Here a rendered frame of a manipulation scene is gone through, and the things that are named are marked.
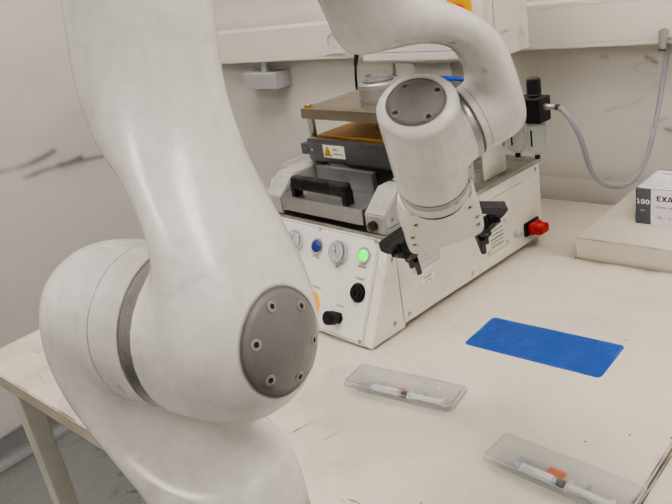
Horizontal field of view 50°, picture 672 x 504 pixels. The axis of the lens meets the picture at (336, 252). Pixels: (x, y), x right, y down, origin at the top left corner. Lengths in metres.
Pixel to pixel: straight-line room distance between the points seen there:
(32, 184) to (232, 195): 2.09
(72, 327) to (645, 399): 0.79
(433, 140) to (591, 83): 1.04
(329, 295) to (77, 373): 0.79
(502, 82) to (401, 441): 0.51
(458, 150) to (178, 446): 0.40
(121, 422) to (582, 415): 0.67
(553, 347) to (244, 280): 0.82
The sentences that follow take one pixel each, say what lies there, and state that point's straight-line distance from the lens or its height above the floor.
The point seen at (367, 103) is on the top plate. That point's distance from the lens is 1.36.
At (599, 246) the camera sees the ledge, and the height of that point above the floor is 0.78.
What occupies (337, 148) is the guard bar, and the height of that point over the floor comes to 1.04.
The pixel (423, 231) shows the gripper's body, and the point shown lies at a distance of 0.88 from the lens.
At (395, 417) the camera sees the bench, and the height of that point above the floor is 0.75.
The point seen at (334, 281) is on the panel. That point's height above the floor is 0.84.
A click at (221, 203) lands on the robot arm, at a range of 0.45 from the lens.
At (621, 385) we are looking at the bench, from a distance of 1.11.
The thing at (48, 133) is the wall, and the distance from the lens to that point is 2.55.
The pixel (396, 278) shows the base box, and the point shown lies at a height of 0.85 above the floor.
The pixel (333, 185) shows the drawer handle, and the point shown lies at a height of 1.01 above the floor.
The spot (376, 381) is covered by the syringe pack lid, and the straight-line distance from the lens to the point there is 1.10.
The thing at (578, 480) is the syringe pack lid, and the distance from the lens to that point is 0.91.
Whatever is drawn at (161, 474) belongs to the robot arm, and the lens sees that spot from 0.56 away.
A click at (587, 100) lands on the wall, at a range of 1.74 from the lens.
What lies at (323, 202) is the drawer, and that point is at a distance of 1.29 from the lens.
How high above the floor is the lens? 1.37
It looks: 22 degrees down
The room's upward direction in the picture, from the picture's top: 10 degrees counter-clockwise
